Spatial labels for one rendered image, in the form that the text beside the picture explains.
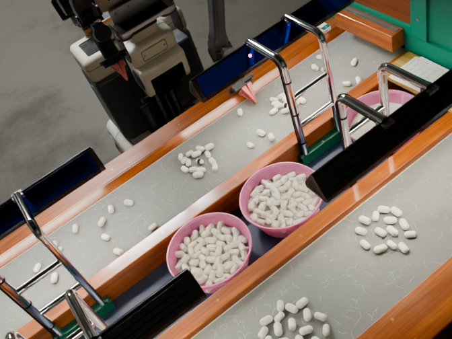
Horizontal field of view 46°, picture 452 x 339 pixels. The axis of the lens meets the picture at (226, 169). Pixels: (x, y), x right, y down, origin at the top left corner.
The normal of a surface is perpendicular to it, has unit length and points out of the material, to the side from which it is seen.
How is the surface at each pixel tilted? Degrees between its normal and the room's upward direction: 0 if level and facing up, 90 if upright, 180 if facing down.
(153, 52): 98
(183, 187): 0
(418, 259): 0
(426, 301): 0
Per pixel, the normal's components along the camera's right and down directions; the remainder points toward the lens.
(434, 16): -0.79, 0.57
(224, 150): -0.27, -0.66
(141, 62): 0.55, 0.61
